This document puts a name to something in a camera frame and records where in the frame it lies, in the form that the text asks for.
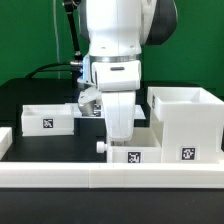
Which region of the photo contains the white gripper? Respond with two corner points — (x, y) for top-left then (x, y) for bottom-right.
(78, 87), (136, 141)

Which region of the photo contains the white drawer with knob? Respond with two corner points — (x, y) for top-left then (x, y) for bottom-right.
(96, 127), (162, 163)

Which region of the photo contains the white drawer cabinet box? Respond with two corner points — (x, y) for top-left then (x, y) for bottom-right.
(147, 87), (224, 163)

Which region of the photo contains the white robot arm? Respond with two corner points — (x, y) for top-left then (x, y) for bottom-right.
(78, 0), (178, 141)

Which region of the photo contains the rear white drawer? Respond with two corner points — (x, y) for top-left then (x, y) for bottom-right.
(21, 104), (74, 136)

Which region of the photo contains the white marker sheet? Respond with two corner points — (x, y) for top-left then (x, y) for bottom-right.
(70, 103), (146, 120)

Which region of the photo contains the white left fence block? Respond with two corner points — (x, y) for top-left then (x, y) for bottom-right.
(0, 127), (13, 160)

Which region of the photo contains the black cable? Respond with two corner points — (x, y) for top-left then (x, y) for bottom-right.
(25, 62), (81, 79)

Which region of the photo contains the white front fence rail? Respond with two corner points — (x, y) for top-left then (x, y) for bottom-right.
(0, 162), (224, 188)

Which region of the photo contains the white hanging cable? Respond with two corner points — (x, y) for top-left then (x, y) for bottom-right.
(52, 0), (62, 80)

